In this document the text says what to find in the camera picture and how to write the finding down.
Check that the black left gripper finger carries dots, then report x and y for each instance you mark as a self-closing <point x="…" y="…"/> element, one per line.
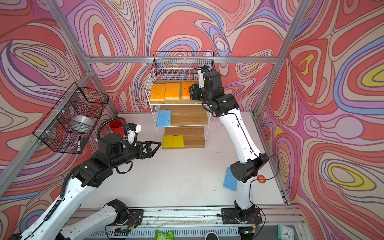
<point x="150" y="143"/>
<point x="151" y="149"/>

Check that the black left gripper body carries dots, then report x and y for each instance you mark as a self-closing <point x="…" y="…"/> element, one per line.
<point x="136" y="153"/>

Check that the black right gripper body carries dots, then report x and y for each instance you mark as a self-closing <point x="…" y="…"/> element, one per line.
<point x="199" y="94"/>

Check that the yellow thick sponge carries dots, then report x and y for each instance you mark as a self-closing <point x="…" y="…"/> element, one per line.
<point x="178" y="142"/>
<point x="168" y="142"/>

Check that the blue sponge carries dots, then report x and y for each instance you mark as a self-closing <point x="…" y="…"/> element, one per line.
<point x="230" y="182"/>
<point x="164" y="119"/>

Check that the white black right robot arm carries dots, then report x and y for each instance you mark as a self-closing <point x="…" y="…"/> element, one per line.
<point x="251" y="163"/>

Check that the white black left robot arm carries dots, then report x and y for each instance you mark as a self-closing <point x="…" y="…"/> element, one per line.
<point x="118" y="145"/>

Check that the red plastic cup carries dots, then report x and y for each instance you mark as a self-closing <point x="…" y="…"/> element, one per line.
<point x="119" y="126"/>

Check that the black marker pen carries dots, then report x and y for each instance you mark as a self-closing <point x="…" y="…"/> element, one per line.
<point x="79" y="148"/>

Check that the green snack packet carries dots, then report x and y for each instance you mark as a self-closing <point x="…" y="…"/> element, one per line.
<point x="159" y="235"/>

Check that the small orange round sticker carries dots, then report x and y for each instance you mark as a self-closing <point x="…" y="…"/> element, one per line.
<point x="261" y="179"/>

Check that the teal desk clock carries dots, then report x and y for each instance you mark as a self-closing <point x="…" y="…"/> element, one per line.
<point x="285" y="233"/>

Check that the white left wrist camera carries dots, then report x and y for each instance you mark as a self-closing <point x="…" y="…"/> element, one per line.
<point x="132" y="133"/>

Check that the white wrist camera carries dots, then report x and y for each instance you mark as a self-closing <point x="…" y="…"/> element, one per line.
<point x="204" y="69"/>
<point x="132" y="133"/>

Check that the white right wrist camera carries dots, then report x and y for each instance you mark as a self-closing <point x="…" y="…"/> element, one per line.
<point x="204" y="69"/>

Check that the white wire wooden shelf rack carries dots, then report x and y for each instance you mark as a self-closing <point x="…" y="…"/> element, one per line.
<point x="188" y="118"/>

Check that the aluminium frame post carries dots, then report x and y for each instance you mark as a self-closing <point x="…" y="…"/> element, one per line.
<point x="294" y="26"/>

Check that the black wire wall basket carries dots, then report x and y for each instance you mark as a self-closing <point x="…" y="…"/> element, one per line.
<point x="56" y="133"/>

